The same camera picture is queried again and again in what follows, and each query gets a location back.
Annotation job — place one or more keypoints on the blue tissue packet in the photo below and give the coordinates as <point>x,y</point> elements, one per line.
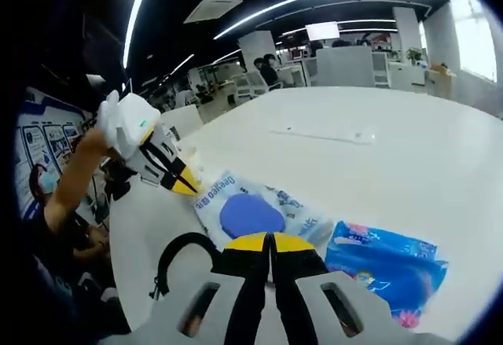
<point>393,266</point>

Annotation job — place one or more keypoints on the white wet wipes packet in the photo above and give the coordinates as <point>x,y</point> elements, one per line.
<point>298,211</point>

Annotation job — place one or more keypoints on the white chair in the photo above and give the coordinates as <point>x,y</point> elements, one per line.
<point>182,121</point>

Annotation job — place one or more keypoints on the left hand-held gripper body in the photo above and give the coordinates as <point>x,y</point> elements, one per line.
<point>133,121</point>

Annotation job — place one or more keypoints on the narrow window with blinds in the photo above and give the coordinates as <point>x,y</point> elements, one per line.
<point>473,34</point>

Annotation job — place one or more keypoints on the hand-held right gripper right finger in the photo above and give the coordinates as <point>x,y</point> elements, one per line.
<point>346,305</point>

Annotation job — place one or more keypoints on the brown cardboard box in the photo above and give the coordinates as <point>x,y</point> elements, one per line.
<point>442,69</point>

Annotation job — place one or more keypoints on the ceiling air vent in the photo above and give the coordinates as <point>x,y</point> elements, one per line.
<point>212,11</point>

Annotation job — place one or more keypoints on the white wall display screen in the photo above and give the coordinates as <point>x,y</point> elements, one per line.
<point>322,31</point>

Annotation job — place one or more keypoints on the white desk partition panel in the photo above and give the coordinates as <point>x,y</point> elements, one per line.
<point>344,66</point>

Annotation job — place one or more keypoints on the green potted plant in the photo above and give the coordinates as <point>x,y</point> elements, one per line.
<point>414,55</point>

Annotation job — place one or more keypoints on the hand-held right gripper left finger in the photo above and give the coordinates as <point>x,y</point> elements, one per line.
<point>204,305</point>

